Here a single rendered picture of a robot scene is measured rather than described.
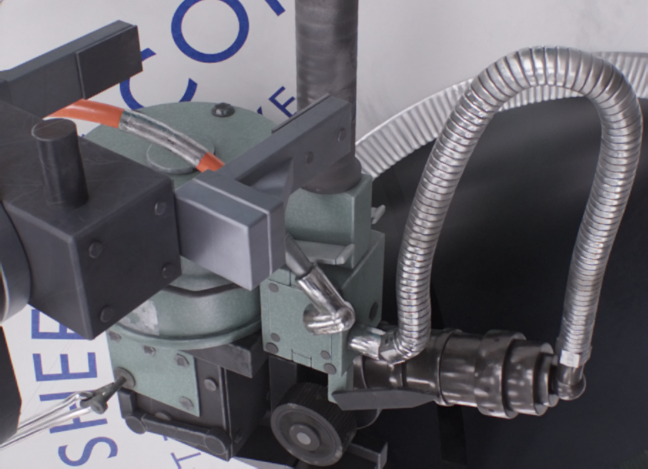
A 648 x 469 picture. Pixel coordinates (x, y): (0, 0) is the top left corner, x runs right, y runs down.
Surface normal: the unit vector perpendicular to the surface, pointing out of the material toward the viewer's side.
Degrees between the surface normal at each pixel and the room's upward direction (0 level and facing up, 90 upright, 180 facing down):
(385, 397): 47
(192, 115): 115
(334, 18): 95
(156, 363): 58
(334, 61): 95
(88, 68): 129
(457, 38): 90
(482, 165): 80
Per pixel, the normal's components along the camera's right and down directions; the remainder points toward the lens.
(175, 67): 0.12, 0.53
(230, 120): 0.00, -0.81
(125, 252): 0.80, 0.36
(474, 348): -0.32, -0.73
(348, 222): -0.45, 0.53
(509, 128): -0.78, -0.47
